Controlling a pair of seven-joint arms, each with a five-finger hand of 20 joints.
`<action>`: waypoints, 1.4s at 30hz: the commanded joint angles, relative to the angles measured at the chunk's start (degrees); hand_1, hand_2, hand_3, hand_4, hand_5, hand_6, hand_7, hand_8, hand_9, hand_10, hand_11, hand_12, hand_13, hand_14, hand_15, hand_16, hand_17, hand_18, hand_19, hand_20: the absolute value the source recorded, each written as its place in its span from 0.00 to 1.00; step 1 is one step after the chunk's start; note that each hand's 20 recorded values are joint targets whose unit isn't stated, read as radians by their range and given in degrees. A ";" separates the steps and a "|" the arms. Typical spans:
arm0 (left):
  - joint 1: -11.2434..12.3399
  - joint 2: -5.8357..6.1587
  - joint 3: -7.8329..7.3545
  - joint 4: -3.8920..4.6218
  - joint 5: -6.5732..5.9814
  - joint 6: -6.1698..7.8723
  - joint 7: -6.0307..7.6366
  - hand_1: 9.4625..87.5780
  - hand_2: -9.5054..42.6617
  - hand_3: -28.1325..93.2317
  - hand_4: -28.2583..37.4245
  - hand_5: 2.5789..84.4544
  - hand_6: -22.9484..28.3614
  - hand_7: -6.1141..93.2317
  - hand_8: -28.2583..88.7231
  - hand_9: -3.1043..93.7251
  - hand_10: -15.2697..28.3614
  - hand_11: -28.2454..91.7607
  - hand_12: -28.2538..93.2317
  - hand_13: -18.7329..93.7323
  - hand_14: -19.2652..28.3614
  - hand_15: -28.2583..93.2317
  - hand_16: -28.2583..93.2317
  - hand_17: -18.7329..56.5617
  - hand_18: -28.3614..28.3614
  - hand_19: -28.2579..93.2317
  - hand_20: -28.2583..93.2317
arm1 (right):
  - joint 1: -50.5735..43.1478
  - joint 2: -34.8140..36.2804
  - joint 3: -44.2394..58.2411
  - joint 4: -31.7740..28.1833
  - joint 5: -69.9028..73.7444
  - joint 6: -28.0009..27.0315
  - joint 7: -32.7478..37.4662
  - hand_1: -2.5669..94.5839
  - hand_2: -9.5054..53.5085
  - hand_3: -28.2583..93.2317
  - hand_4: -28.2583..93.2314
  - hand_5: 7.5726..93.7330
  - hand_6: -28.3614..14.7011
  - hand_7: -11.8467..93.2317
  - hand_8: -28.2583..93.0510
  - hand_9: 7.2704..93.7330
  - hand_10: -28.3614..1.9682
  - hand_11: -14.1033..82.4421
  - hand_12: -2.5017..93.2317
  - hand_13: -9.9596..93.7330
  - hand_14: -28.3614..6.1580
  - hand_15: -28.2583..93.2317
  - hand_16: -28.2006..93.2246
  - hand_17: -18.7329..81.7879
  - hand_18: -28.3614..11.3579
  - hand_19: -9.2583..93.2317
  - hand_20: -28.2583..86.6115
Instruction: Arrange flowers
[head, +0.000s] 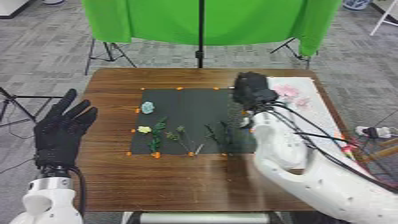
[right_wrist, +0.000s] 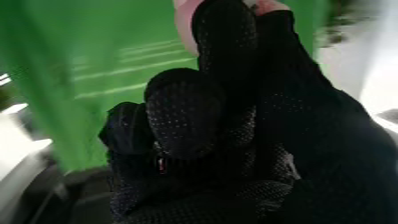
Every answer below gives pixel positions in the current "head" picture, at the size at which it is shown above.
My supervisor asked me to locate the black cable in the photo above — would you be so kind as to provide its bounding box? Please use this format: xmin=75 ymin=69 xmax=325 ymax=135
xmin=260 ymin=102 xmax=398 ymax=194

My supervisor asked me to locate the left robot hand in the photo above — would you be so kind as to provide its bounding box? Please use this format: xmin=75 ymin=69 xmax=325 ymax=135
xmin=32 ymin=88 xmax=100 ymax=171

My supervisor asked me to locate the pink flower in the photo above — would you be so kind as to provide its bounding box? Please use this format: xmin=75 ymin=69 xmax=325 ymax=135
xmin=293 ymin=97 xmax=315 ymax=113

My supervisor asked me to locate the black tripod stand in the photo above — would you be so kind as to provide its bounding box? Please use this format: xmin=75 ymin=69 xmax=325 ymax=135
xmin=269 ymin=36 xmax=315 ymax=70
xmin=0 ymin=87 xmax=66 ymax=129
xmin=84 ymin=37 xmax=139 ymax=76

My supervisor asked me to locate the pale grey bar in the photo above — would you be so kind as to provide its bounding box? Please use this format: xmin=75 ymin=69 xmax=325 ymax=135
xmin=121 ymin=212 xmax=281 ymax=224

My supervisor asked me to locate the black stand pole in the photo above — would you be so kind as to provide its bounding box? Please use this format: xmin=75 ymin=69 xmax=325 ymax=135
xmin=194 ymin=0 xmax=208 ymax=69

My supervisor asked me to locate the blue flower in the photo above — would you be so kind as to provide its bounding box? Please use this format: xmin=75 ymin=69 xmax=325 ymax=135
xmin=139 ymin=101 xmax=157 ymax=115

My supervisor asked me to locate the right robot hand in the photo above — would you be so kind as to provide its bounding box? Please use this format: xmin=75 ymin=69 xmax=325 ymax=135
xmin=231 ymin=71 xmax=281 ymax=110

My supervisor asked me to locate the dark mat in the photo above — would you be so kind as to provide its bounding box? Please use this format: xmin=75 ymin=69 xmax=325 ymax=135
xmin=130 ymin=88 xmax=260 ymax=156

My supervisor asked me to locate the white sheet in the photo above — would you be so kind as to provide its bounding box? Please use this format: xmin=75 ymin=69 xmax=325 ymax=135
xmin=265 ymin=76 xmax=359 ymax=162

